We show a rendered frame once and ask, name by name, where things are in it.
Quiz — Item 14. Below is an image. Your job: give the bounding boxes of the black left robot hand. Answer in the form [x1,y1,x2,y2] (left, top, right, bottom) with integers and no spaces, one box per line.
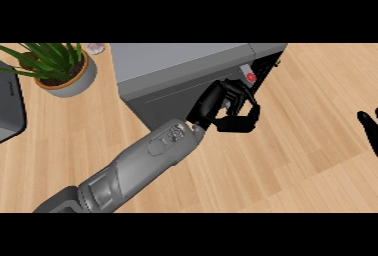
[186,79,262,134]

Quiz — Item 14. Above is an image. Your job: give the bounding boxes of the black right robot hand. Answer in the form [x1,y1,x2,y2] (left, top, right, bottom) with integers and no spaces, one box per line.
[355,107,378,155]

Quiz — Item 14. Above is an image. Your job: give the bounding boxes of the grey microwave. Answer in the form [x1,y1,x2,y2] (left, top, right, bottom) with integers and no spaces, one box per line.
[107,43,289,132]

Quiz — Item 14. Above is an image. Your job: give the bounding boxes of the small pale pink object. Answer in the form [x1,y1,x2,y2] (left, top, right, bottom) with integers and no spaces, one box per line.
[85,43,106,56]

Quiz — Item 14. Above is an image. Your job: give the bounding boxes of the potted green plant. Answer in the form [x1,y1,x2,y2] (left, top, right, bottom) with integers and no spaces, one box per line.
[0,43,98,99]

